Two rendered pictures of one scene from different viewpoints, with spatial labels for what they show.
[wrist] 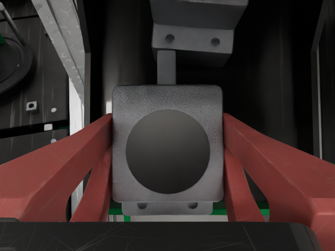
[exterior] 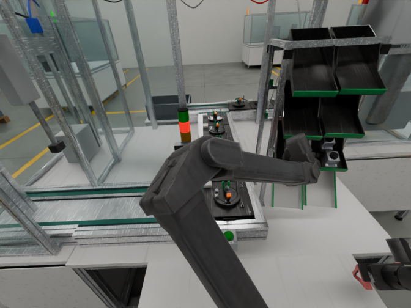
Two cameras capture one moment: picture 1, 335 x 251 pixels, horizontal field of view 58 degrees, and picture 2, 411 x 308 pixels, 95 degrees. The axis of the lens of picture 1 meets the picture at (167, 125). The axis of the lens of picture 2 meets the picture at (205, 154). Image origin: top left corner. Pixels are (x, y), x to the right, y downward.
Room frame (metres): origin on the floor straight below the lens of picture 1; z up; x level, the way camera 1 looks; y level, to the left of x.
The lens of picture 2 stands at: (-0.60, 0.25, 1.72)
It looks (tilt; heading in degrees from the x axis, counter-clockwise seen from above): 34 degrees down; 9
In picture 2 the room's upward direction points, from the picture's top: 3 degrees counter-clockwise
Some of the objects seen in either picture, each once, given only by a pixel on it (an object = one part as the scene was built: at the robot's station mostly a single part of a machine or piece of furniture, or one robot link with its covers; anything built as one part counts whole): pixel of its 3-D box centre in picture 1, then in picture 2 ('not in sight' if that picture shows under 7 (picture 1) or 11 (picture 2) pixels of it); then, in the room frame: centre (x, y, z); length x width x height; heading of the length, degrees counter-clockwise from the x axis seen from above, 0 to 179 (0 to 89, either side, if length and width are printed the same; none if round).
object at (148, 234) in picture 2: not in sight; (172, 231); (-0.10, 0.51, 0.91); 0.89 x 0.06 x 0.11; 98
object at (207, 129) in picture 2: not in sight; (216, 126); (0.83, 0.36, 1.01); 0.24 x 0.24 x 0.13; 8
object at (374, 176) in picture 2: not in sight; (344, 168); (1.07, -0.93, 0.43); 1.11 x 0.68 x 0.86; 98
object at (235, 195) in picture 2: not in sight; (226, 195); (0.09, 0.26, 0.98); 0.14 x 0.14 x 0.02
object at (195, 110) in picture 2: not in sight; (286, 108); (1.49, -0.37, 0.92); 2.35 x 0.41 x 0.12; 98
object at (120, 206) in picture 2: not in sight; (172, 203); (0.07, 0.56, 0.91); 0.84 x 0.28 x 0.10; 98
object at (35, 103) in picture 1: (32, 107); not in sight; (0.26, 0.21, 0.98); 0.02 x 0.02 x 0.01; 8
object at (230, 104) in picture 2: not in sight; (238, 101); (1.45, 0.16, 1.01); 0.24 x 0.24 x 0.13; 8
